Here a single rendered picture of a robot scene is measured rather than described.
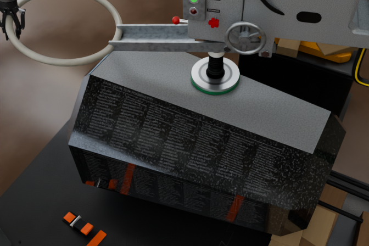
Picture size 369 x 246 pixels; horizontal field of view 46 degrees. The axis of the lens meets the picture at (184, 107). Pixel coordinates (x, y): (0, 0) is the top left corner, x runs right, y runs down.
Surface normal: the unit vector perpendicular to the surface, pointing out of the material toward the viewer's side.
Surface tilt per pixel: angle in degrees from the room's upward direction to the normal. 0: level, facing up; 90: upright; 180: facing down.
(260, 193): 45
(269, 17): 90
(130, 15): 0
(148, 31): 90
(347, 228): 0
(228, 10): 90
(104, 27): 0
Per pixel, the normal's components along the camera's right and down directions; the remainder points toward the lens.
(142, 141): -0.33, 0.02
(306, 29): -0.21, 0.74
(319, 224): -0.02, -0.65
